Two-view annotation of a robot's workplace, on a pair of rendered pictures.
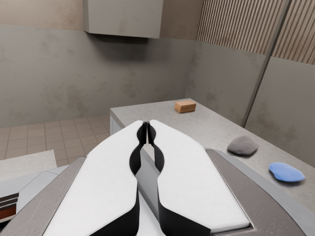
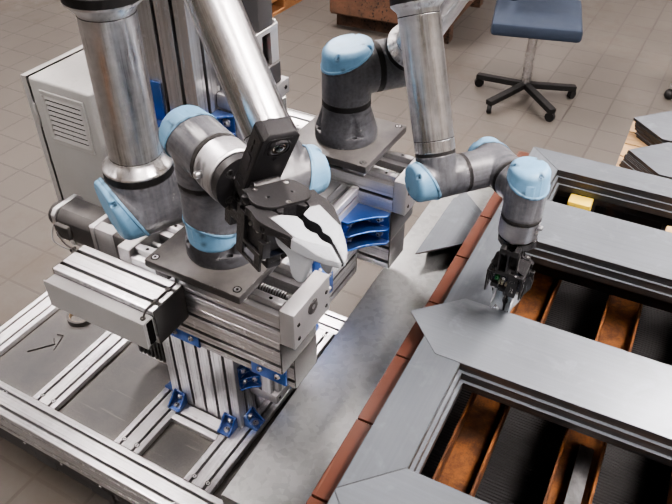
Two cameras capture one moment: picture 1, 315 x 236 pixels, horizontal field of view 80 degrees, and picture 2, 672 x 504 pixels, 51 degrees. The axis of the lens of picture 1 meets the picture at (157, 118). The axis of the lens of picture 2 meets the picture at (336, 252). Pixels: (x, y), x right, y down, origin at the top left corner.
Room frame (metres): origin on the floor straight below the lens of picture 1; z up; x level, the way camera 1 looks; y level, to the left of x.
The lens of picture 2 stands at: (0.60, -0.25, 1.90)
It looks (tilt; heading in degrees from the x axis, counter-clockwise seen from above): 39 degrees down; 152
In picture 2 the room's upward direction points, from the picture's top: straight up
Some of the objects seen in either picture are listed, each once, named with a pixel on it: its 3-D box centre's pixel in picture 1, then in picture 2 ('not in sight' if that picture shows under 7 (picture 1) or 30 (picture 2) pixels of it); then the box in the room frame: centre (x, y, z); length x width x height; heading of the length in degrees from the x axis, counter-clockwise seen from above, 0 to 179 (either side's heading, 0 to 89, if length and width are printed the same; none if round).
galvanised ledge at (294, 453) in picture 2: not in sight; (401, 308); (-0.47, 0.51, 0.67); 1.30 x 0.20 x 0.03; 124
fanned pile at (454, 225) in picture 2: not in sight; (461, 225); (-0.64, 0.81, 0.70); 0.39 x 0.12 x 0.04; 124
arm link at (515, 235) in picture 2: not in sight; (520, 226); (-0.18, 0.56, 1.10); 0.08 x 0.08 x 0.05
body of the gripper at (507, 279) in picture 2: not in sight; (511, 261); (-0.18, 0.55, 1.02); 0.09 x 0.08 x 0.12; 125
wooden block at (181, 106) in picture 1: (185, 106); not in sight; (1.09, -0.16, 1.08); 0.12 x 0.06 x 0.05; 123
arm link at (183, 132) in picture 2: not in sight; (200, 146); (-0.19, -0.03, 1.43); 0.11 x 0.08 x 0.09; 7
